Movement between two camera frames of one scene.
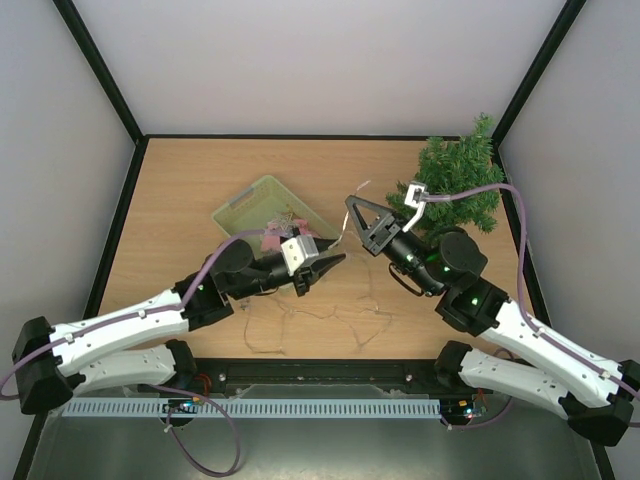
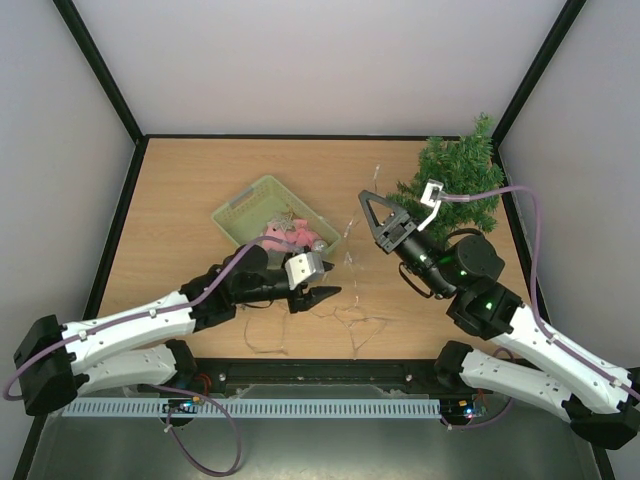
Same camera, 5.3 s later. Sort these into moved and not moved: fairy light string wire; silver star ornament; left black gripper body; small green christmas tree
Moved: left black gripper body; fairy light string wire
Not moved: silver star ornament; small green christmas tree
